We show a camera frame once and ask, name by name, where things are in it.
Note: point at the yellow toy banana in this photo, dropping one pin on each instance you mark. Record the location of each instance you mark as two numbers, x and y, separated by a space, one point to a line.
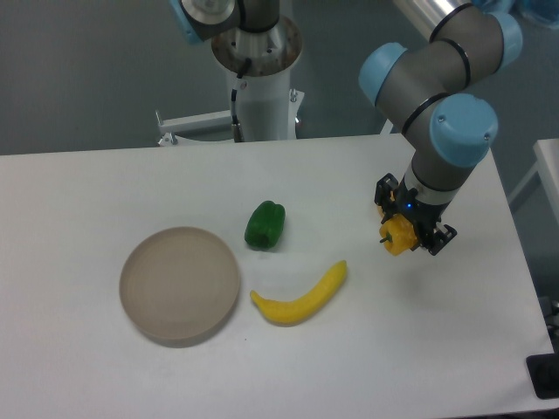
293 312

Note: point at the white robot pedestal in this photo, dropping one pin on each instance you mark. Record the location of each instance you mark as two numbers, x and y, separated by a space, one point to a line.
263 105

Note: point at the yellow toy pepper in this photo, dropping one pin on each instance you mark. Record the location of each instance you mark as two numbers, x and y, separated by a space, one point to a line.
398 235

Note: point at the black device at table edge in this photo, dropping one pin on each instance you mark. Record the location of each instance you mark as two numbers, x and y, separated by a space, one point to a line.
543 368

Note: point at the beige round plate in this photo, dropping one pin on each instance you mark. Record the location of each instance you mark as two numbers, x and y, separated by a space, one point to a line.
180 286

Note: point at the green toy pepper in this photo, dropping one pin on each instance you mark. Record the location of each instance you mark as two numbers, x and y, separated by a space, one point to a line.
265 225

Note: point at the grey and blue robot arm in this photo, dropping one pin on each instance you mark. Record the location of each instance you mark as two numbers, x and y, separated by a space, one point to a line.
422 93

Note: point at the white side table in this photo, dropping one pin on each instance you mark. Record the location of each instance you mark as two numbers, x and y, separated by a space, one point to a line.
544 172

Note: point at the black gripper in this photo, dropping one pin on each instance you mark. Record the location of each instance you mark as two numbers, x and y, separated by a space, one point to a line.
420 205

